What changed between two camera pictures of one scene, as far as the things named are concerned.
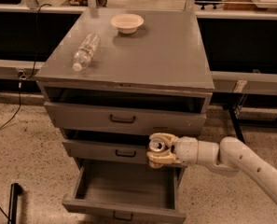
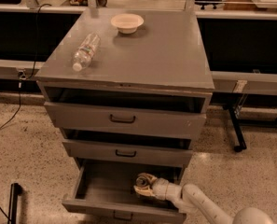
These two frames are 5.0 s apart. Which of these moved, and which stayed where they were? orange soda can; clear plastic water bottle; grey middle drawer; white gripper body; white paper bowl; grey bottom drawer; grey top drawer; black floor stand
Moved: white gripper body; orange soda can
Stayed: grey bottom drawer; clear plastic water bottle; grey top drawer; grey middle drawer; white paper bowl; black floor stand
